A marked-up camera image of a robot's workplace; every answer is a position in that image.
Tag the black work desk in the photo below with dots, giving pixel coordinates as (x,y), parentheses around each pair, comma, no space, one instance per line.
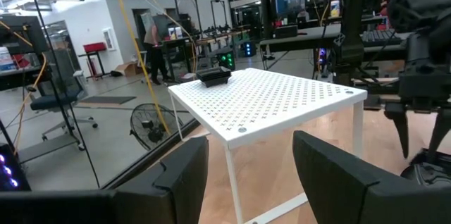
(299,39)

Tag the computer with purple lights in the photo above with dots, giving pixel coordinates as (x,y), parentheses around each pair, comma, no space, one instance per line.
(15,167)

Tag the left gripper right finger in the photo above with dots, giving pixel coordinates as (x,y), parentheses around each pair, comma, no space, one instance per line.
(352,199)

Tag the black rectangular mini plate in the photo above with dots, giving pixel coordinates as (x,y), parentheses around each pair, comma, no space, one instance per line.
(213,72)
(215,83)

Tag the dark blue office chair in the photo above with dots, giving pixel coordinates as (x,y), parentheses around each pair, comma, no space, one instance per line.
(53,100)

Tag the wooden top workbench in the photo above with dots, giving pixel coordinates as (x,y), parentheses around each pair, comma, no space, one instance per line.
(211,39)

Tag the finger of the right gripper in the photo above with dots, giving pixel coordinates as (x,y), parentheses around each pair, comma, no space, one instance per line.
(440,125)
(401,129)

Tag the person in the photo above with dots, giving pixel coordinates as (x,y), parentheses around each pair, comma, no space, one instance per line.
(155,55)

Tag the white perforated metal shelf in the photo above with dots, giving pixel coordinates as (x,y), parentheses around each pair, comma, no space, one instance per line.
(267,97)

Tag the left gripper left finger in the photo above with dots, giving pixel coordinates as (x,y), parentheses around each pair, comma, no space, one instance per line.
(141,206)

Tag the black desk monitor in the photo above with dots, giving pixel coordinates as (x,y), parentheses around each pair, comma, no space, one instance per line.
(21,34)

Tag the dark floor mat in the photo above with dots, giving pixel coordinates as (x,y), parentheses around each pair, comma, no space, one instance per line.
(105,100)

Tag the computer with green lights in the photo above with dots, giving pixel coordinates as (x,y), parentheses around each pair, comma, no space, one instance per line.
(227,60)

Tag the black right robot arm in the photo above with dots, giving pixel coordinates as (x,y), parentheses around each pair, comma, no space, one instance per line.
(352,23)

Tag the brown cardboard box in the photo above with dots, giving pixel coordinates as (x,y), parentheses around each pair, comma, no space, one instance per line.
(130,69)

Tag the black floor fan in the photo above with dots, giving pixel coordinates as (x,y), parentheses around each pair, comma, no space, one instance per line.
(155,134)

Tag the computer with blue lights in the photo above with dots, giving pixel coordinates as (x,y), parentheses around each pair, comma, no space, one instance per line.
(249,48)

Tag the black keyboard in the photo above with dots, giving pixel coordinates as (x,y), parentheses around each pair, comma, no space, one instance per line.
(380,37)

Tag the black room pillar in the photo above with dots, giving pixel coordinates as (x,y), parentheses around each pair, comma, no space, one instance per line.
(265,5)

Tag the white wall cabinet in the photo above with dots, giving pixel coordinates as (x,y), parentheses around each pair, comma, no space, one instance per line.
(108,39)

